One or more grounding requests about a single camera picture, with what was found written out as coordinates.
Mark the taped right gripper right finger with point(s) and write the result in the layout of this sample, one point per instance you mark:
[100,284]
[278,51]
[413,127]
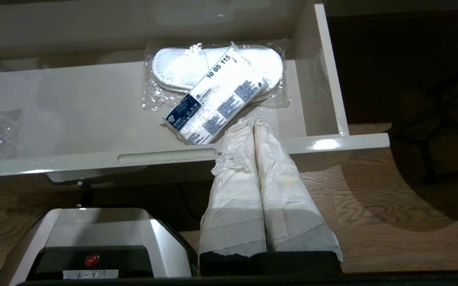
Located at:
[288,206]

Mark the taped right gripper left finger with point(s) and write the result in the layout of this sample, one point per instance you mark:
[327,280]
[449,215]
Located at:
[235,206]

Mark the white tissue pack blue print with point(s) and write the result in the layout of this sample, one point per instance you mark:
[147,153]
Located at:
[217,99]

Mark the white cabinet drawer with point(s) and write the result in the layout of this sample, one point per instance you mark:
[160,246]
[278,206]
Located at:
[86,107]

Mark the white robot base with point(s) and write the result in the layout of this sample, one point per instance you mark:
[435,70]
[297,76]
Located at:
[94,230]

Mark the black metal chair legs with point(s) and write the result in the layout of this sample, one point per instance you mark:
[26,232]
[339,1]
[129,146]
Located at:
[427,135]

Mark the white glossy low cabinet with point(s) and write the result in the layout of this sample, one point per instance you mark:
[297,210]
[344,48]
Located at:
[94,24]

